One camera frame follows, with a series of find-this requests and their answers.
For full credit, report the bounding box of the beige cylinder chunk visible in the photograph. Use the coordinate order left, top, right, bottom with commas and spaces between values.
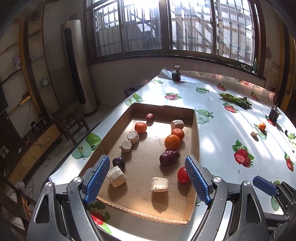
106, 166, 127, 188
151, 177, 169, 192

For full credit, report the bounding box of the red cherry tomato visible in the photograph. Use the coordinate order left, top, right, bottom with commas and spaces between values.
177, 167, 190, 184

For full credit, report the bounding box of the dark purple plum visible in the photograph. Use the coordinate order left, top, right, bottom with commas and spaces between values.
112, 157, 125, 169

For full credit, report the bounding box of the dark red jujube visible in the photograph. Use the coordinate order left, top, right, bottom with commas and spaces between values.
145, 113, 154, 121
159, 151, 180, 166

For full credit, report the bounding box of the small orange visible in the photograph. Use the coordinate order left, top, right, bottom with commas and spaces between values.
171, 128, 185, 140
165, 134, 181, 151
259, 122, 266, 131

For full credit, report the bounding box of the large orange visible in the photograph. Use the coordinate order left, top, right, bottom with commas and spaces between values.
134, 121, 147, 134

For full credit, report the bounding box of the dark red jujube front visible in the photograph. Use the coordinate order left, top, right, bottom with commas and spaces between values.
145, 113, 154, 121

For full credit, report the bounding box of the fruit print tablecloth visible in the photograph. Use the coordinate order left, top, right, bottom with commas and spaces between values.
49, 68, 296, 241

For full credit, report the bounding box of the small black motor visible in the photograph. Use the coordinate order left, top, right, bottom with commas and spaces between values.
268, 105, 280, 123

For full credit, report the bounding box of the green leafy vegetable bunch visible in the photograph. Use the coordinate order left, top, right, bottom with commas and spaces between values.
218, 93, 252, 109

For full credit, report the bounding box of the wooden shelf unit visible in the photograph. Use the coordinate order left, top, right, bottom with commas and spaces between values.
1, 12, 61, 184

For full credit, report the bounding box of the dark wooden stool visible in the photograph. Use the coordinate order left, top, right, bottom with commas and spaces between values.
52, 101, 90, 145

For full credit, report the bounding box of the brown cardboard tray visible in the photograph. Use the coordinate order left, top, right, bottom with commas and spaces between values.
84, 103, 200, 225

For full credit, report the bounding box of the dark side table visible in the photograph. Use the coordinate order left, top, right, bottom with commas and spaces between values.
124, 85, 143, 98

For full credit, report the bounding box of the dark jar with lid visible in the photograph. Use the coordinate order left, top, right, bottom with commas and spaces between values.
171, 65, 181, 82

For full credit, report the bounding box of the tall white air conditioner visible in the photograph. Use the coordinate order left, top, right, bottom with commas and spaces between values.
61, 20, 98, 116

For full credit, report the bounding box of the window with metal bars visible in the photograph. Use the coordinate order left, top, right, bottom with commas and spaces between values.
86, 1, 259, 70

